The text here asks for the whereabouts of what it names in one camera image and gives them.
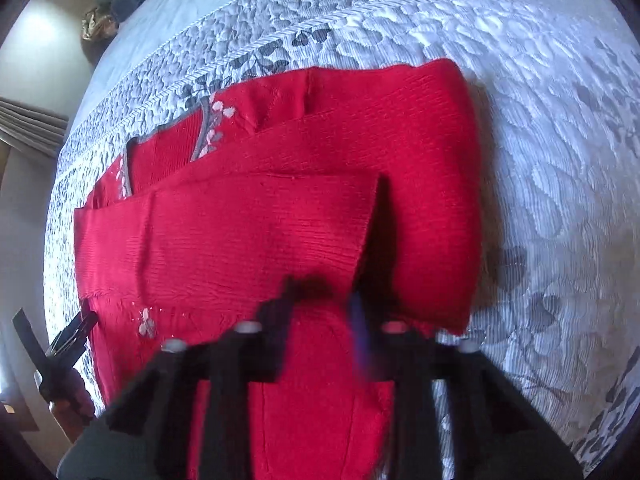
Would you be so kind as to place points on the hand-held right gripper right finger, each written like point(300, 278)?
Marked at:
point(361, 330)

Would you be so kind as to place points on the beige pleated curtain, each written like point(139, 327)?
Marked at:
point(30, 125)

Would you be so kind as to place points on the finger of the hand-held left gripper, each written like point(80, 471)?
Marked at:
point(77, 330)

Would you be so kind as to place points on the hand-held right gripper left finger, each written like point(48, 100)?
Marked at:
point(272, 320)

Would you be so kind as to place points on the white floral quilt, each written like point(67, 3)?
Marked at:
point(540, 135)

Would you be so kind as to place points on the red knit sweater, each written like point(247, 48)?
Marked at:
point(275, 210)

